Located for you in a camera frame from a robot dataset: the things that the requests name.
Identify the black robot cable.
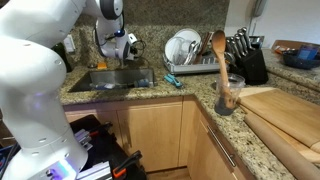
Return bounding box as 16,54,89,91
133,39,148,60

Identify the white wall outlet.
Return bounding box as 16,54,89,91
63,33,77,54

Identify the black knife block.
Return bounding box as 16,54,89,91
237,48,270,86

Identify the wooden drawer cabinet front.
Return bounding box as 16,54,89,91
187,99,249,180

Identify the orange sponge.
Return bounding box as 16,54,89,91
96,61,109,71

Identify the brown tray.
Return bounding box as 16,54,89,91
270,38,313,55

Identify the steel undermount sink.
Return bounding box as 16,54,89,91
67,67,156,94

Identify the long steel drawer handle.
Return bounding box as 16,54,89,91
206,124,237,168

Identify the metal spoon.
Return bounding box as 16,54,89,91
185,39,202,65

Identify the thin wooden cutting board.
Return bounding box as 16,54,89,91
266,123,320,165

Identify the black clamp with orange grip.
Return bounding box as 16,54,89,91
87,121,114,138
111,149,144,180

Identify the teal handled kitchen tool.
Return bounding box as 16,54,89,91
162,72,185,90

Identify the large wooden spoon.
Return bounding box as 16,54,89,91
211,29,238,110

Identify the blue packet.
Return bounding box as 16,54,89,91
296,44,317,62

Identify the beige wooden rolling pin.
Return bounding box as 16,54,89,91
242,111,320,180

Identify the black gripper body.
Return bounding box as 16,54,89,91
125,32,140,61

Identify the blue black dish brush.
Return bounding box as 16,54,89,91
132,77,155,89

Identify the grey dish rack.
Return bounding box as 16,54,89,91
161,52,232,75

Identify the black robot cart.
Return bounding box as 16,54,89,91
67,114,148,180

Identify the dark wooden utensil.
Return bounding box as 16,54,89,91
194,31,215,65

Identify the dark blue bowl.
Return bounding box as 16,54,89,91
282,46,320,71

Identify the aluminium profile bar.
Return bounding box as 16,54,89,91
75,160,113,180
74,127,95,152

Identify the steel handled knife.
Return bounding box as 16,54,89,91
240,26,253,52
232,33,244,57
227,36,238,58
235,29,248,55

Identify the clear plastic cup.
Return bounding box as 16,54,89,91
213,72,246,117

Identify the dark green bottle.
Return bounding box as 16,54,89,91
51,41,73,74

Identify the wooden corner filler panel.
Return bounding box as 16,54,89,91
177,95,202,168

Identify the chrome sink tap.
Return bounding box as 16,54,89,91
117,57,130,70

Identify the white plate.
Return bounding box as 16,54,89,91
173,27,203,52
164,35,188,65

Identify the large light wooden cutting board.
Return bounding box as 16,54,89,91
237,86,320,150

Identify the white blue item in sink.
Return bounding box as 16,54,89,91
89,81,117,91

